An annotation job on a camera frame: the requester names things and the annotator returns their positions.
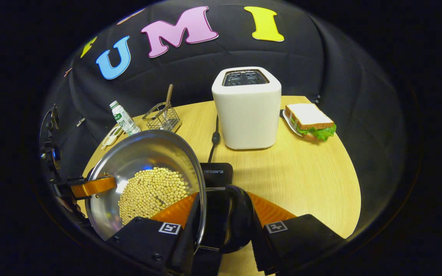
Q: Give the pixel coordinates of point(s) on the pile of yellow soybeans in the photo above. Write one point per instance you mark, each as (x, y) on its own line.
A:
(152, 195)

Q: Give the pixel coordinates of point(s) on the silver backdrop clip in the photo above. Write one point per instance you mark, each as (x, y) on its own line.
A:
(80, 122)

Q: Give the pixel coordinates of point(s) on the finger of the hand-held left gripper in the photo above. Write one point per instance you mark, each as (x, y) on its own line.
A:
(94, 186)

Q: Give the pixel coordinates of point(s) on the white toaster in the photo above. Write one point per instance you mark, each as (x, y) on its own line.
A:
(248, 115)

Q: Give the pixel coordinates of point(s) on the black induction cooktop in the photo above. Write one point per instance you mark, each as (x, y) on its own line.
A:
(217, 174)

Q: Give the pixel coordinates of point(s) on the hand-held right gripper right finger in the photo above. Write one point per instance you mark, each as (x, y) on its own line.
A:
(261, 249)

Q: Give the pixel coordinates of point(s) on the sandwich with lettuce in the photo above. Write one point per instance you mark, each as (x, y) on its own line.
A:
(313, 122)

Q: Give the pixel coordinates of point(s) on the white divided bean dish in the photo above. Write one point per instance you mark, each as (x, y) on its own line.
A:
(110, 138)

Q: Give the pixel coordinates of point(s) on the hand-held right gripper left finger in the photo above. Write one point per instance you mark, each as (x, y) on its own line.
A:
(184, 245)

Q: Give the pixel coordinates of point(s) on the white drink bottle green label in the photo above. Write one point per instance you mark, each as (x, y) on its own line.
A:
(125, 119)

